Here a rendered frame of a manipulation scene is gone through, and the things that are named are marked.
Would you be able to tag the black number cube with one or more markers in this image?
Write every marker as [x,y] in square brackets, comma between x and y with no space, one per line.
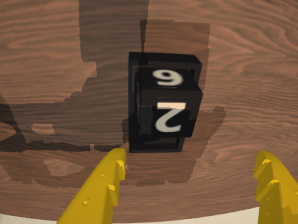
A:
[168,102]

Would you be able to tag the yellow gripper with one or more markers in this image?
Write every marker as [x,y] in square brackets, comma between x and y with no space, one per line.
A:
[277,191]

